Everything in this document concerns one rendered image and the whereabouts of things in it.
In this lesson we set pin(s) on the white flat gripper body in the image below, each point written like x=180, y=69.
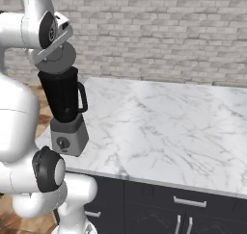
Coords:
x=53, y=46

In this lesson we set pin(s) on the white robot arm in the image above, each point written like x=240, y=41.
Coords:
x=16, y=122

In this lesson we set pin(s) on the black jar grey base blender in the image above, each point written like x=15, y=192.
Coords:
x=64, y=96

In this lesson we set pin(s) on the narrow dark drawer front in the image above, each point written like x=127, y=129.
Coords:
x=109, y=193

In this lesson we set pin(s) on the wide dark drawer front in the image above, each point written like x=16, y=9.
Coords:
x=151, y=193

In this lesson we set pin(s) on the dark cupboard door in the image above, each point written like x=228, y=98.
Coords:
x=148, y=220
x=218, y=225

